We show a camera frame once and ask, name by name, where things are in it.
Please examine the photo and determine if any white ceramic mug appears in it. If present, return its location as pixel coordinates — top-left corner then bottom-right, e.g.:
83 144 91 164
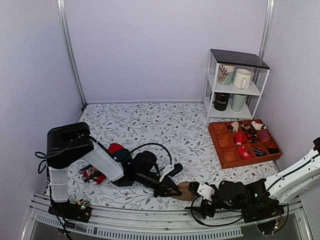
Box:
232 68 252 90

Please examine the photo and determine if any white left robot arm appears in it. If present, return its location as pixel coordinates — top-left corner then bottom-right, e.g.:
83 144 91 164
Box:
46 122 183 217

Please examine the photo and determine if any coral pattern mug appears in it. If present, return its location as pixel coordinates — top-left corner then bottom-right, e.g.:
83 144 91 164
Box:
217 63 235 86

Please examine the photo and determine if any purple rolled sock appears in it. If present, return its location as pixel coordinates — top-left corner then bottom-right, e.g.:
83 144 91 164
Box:
258 129 272 142

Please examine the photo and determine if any pale green cup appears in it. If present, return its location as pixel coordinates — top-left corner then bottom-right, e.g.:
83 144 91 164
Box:
231 94 247 112

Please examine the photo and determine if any red snowflake sock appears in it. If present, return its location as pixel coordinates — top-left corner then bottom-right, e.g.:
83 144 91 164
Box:
237 145 253 160

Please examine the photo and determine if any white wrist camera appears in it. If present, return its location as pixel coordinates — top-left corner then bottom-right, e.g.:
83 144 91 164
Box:
159 164 174 183
197 182 215 202

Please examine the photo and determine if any right aluminium corner post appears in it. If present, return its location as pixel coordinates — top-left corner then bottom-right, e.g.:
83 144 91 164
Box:
258 0 275 60

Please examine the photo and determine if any orange wooden divider tray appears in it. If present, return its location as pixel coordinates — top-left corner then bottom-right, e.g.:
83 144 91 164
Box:
208 119 282 169

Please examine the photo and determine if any red rolled sock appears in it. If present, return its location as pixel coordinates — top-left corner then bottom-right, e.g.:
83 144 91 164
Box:
234 132 247 146

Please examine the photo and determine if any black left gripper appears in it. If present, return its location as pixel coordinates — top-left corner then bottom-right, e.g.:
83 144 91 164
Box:
135 173 180 200

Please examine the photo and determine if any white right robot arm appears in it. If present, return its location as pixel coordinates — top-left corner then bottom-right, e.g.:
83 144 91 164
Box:
187 138 320 223

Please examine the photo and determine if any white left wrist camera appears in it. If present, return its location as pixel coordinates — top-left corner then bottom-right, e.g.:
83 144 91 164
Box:
159 164 174 183

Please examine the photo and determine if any tan ribbed sock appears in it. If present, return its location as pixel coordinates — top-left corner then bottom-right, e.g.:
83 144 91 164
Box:
172 181 196 202

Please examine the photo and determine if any aluminium corner post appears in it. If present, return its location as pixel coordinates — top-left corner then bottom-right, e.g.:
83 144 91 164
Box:
258 0 275 60
56 0 88 108

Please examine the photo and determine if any red and green sock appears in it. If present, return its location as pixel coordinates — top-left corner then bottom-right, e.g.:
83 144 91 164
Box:
79 143 134 187

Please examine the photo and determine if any black mug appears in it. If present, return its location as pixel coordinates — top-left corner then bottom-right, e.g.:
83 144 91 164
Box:
213 92 230 111

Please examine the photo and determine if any black folded sock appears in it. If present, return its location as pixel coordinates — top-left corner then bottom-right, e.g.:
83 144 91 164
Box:
266 147 280 155

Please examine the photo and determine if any aluminium front rail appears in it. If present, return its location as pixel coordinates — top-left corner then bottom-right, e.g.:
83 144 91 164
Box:
21 193 313 240

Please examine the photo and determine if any black striped sock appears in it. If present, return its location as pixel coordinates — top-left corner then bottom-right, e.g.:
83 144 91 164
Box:
252 147 267 157

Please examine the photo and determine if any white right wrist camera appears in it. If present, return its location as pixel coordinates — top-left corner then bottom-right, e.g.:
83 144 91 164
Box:
197 182 215 202

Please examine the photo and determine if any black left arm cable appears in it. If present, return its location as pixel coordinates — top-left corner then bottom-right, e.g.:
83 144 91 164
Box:
34 142 173 175

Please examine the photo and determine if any left aluminium corner post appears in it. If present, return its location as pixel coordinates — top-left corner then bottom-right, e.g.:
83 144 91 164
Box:
56 0 88 108

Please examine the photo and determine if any beige patterned sock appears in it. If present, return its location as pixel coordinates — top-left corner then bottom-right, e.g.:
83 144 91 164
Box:
226 121 240 133

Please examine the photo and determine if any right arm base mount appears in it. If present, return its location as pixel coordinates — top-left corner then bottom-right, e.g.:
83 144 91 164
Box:
241 194 285 223

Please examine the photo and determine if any brown argyle sock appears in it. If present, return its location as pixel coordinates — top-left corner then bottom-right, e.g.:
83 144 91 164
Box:
239 122 260 144

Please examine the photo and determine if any floral patterned table mat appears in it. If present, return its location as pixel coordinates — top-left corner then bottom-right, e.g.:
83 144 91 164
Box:
68 103 278 211

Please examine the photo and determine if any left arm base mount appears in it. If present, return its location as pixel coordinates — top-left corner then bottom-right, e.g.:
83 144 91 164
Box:
48 197 92 223

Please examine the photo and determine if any white metal shelf rack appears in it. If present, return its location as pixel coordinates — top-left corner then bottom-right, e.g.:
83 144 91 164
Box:
203 49 270 120

